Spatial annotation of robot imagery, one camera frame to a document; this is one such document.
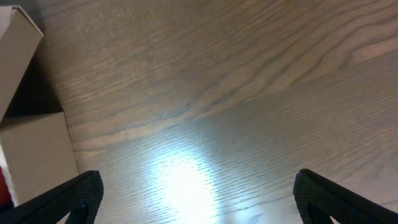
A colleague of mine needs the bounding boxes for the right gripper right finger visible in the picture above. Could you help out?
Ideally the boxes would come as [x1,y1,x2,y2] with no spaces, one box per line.
[293,169,397,224]

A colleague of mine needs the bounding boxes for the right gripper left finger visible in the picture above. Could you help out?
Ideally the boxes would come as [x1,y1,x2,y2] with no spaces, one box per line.
[1,170,104,224]

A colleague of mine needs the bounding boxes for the small orange lighter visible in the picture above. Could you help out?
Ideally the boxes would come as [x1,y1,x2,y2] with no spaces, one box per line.
[0,171,14,210]

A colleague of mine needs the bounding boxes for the open brown cardboard box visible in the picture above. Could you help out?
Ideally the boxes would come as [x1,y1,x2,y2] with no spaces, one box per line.
[1,5,78,206]

